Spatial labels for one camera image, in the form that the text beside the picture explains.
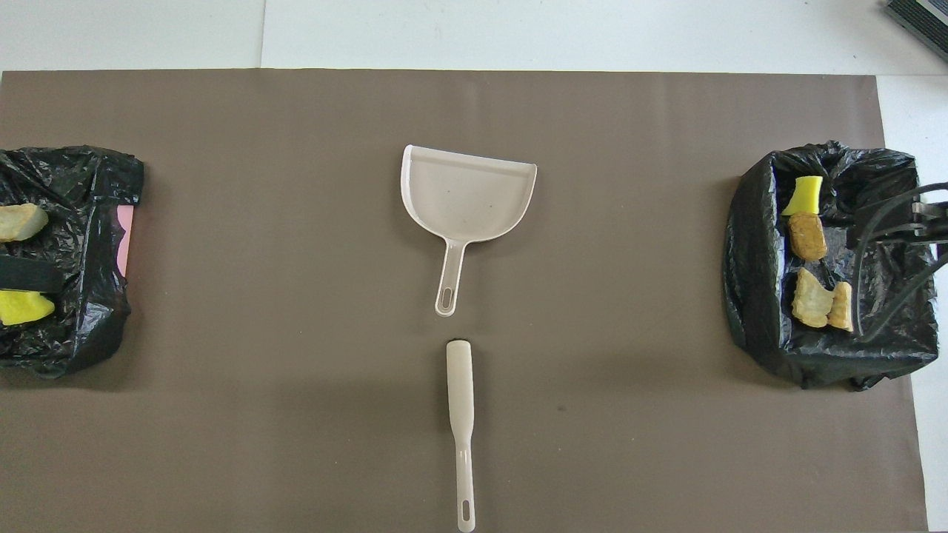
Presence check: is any black ribbed device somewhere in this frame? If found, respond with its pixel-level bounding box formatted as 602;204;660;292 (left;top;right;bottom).
885;0;948;60

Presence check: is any yellow sponge piece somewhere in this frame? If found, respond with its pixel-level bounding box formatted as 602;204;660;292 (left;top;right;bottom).
0;290;56;326
781;175;824;217

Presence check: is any beige hand brush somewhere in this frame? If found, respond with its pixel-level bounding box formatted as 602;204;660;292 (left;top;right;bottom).
446;340;476;533

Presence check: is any brown toy bread loaf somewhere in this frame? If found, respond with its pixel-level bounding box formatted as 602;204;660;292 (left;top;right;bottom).
787;213;828;261

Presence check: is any brown table mat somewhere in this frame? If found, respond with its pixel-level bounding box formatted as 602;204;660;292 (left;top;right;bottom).
0;69;930;533

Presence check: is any beige plastic dustpan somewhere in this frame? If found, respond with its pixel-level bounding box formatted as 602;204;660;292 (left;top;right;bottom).
401;144;538;318

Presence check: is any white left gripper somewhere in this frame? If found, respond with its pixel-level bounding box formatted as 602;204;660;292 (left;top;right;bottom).
0;255;64;295

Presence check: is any black bag-lined bin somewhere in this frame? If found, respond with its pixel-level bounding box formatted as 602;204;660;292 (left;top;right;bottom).
724;141;939;391

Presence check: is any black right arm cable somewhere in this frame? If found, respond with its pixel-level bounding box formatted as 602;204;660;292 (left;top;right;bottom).
850;181;948;343

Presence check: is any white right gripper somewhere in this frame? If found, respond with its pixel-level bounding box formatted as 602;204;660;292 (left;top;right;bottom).
846;194;948;249

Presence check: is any pale yellow foam chunk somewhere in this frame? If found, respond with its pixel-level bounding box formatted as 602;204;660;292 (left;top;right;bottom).
0;204;50;243

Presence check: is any toy croissant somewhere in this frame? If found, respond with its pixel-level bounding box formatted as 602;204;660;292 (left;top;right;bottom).
827;281;858;332
792;267;834;328

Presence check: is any pink bin with black bag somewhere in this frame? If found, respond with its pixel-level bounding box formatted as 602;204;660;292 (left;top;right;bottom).
0;146;144;378

